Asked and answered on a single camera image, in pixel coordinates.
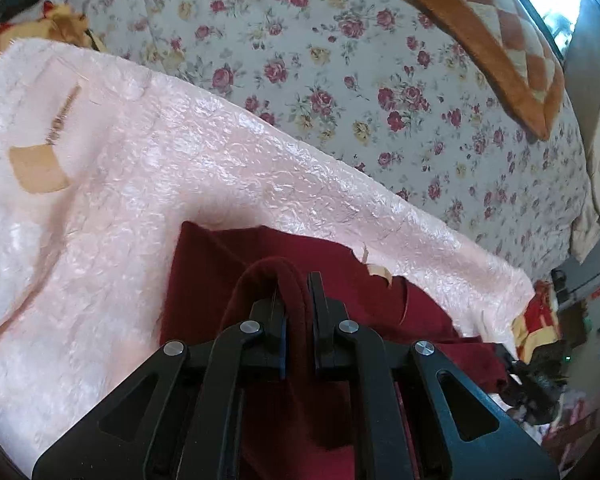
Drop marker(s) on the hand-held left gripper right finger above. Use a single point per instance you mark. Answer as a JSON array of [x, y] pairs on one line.
[[322, 330]]

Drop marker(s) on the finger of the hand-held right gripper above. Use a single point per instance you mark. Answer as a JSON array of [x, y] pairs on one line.
[[510, 375]]

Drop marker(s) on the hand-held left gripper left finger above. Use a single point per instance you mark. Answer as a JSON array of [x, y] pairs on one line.
[[281, 350]]

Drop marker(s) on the dark red sweater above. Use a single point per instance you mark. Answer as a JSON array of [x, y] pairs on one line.
[[215, 270]]

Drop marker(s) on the beige tape patch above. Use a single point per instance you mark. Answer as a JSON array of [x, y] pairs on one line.
[[37, 167], [380, 272]]

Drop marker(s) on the pink textured blanket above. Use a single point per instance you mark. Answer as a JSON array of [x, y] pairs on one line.
[[180, 160]]

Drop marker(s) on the floral quilt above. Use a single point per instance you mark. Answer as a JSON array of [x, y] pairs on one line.
[[330, 60]]

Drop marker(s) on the orange checkered cushion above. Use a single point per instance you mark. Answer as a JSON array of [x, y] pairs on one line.
[[505, 25]]

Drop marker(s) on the window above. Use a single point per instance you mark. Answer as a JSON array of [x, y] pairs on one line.
[[550, 5]]

